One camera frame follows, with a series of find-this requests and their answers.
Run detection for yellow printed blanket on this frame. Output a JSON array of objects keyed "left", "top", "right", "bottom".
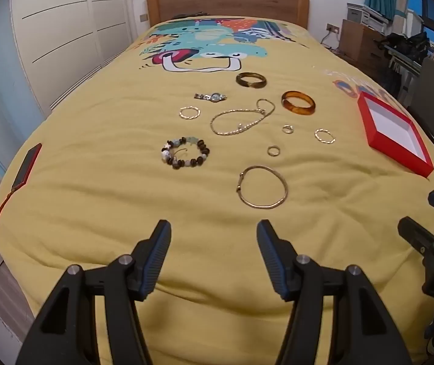
[{"left": 0, "top": 17, "right": 434, "bottom": 365}]

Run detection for red jewelry box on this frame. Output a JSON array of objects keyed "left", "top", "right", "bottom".
[{"left": 357, "top": 92, "right": 434, "bottom": 179}]

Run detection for twisted gold hoop earring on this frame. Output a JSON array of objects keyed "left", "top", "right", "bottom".
[{"left": 314, "top": 128, "right": 336, "bottom": 144}]

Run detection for black power cable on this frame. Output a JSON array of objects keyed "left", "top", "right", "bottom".
[{"left": 321, "top": 31, "right": 340, "bottom": 49}]

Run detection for wooden headboard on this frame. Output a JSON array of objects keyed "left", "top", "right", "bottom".
[{"left": 146, "top": 0, "right": 310, "bottom": 29}]

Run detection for silver wristwatch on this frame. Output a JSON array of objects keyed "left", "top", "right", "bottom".
[{"left": 195, "top": 92, "right": 227, "bottom": 103}]

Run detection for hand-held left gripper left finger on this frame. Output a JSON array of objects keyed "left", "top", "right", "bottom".
[{"left": 21, "top": 219, "right": 172, "bottom": 365}]

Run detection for amber resin bangle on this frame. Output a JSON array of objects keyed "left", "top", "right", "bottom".
[{"left": 281, "top": 90, "right": 316, "bottom": 116}]

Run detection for dark olive bangle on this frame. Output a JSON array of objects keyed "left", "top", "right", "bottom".
[{"left": 236, "top": 72, "right": 267, "bottom": 89}]

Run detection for beaded bracelet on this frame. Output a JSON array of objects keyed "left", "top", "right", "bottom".
[{"left": 161, "top": 136, "right": 210, "bottom": 169}]

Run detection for black bag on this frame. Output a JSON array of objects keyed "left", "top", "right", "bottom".
[{"left": 385, "top": 31, "right": 430, "bottom": 62}]

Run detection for white wardrobe doors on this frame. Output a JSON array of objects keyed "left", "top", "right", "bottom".
[{"left": 9, "top": 0, "right": 134, "bottom": 111}]

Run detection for white printer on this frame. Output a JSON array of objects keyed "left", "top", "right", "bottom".
[{"left": 347, "top": 3, "right": 391, "bottom": 31}]

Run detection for silver chain necklace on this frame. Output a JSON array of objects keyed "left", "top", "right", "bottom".
[{"left": 210, "top": 99, "right": 276, "bottom": 136}]

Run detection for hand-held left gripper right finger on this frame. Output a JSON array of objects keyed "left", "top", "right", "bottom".
[{"left": 256, "top": 219, "right": 400, "bottom": 365}]

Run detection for wooden cabinet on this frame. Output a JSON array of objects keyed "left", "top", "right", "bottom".
[{"left": 340, "top": 19, "right": 389, "bottom": 74}]

